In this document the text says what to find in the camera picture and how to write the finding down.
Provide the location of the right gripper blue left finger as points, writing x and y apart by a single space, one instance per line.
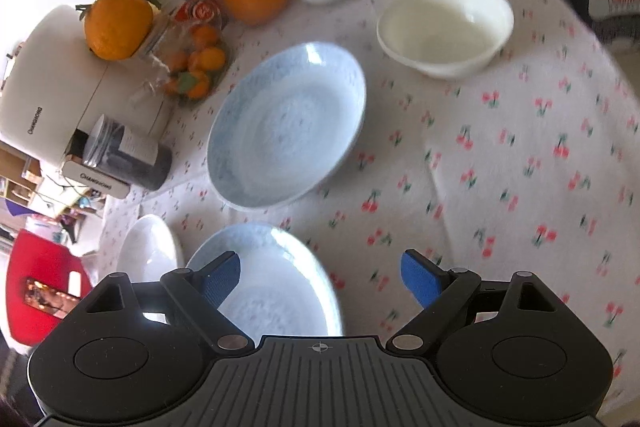
196 296

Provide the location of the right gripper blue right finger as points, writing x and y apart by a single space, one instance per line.
443 296

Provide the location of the blue patterned plate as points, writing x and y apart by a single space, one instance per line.
287 126
283 289

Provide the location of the large cream bowl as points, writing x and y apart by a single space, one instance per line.
445 39

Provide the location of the white kitchen appliance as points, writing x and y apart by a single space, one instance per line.
57 91

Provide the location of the small white plate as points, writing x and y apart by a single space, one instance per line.
150 250

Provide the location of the dark jar with label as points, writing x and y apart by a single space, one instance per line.
126 154

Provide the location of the red chair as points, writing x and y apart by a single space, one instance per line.
44 282

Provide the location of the cherry print tablecloth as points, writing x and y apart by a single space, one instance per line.
531 165

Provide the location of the clear box of small oranges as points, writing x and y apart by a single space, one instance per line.
184 61

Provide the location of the large orange with leaves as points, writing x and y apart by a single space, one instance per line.
115 29

